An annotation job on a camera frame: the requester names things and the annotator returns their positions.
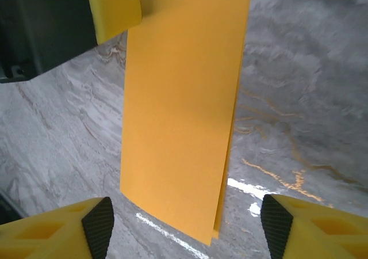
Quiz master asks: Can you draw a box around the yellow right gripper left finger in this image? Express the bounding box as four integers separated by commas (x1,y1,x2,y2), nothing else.
0,197,115,259

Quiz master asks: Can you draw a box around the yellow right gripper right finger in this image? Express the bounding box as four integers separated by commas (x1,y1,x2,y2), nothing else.
260,194,368,259

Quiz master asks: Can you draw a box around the orange paper sheet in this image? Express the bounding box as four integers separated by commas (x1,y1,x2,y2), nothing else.
119,0,253,247

